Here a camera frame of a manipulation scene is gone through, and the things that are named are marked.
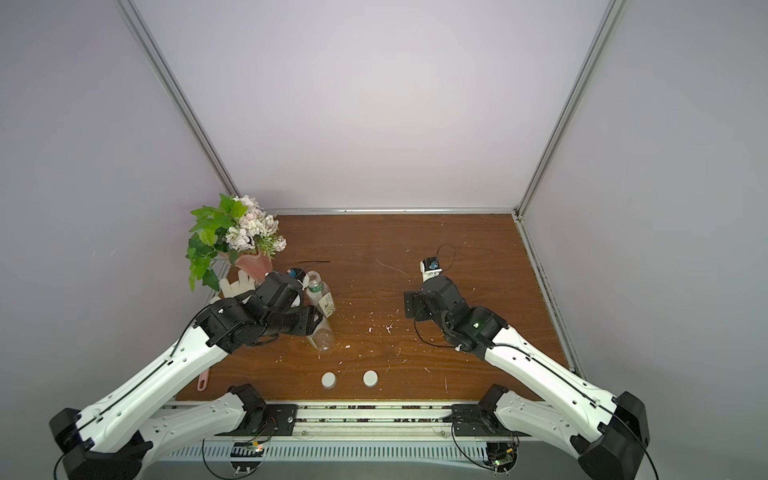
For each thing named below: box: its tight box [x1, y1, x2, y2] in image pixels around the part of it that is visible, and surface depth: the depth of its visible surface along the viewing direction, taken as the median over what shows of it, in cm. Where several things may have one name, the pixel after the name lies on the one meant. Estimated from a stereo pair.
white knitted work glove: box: [219, 270, 256, 298], surface depth 100 cm
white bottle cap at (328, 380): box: [321, 371, 337, 390], surface depth 81 cm
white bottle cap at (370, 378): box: [363, 370, 378, 387], surface depth 81 cm
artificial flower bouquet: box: [186, 194, 287, 292], surface depth 77 cm
